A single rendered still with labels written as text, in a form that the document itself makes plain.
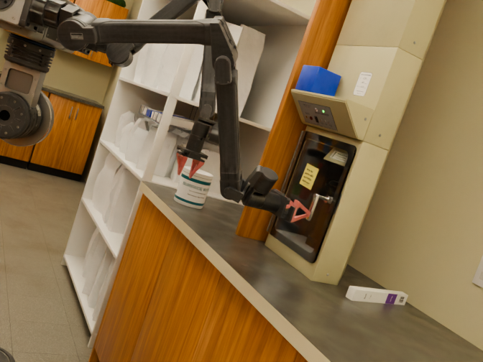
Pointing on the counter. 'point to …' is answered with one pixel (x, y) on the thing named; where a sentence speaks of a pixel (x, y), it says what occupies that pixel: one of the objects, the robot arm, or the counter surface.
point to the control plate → (318, 115)
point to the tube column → (392, 24)
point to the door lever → (316, 204)
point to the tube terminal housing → (374, 56)
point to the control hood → (345, 126)
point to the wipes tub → (192, 188)
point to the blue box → (318, 80)
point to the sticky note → (309, 176)
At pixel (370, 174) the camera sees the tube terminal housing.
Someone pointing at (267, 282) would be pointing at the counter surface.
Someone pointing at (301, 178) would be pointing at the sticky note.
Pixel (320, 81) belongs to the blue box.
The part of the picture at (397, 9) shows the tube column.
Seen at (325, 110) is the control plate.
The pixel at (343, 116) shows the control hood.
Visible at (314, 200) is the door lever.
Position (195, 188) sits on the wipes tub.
